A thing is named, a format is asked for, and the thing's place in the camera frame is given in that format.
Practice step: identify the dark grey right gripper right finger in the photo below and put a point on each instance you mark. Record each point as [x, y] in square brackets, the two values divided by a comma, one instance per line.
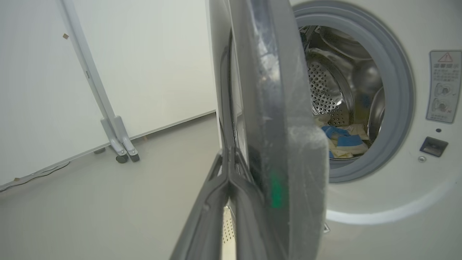
[249, 224]

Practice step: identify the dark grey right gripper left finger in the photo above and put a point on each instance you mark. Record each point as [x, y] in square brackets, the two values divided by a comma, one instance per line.
[205, 224]

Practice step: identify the washing machine glass door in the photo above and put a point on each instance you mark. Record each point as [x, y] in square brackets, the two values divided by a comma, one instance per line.
[281, 108]

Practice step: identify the cream baby garment blue cuffs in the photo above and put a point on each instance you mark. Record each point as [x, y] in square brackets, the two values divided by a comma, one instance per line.
[346, 141]
[323, 119]

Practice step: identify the white front-load washing machine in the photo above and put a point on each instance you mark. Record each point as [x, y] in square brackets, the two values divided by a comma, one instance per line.
[397, 224]

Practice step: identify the stainless steel washing machine drum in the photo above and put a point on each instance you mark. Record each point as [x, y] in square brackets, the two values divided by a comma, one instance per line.
[325, 90]

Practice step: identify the grey rubber door gasket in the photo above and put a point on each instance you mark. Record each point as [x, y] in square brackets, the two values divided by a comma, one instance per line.
[397, 90]

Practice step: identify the cream perforated basket brown rim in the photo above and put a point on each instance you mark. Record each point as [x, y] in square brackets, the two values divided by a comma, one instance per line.
[228, 231]

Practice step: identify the grey partition stand with caster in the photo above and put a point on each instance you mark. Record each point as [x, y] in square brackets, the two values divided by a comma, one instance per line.
[97, 90]

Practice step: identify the white partition panel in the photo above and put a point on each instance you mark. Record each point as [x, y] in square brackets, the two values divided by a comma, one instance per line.
[162, 54]
[32, 90]

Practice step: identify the grey pictogram warning label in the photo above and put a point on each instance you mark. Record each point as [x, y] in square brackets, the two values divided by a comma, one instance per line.
[444, 86]

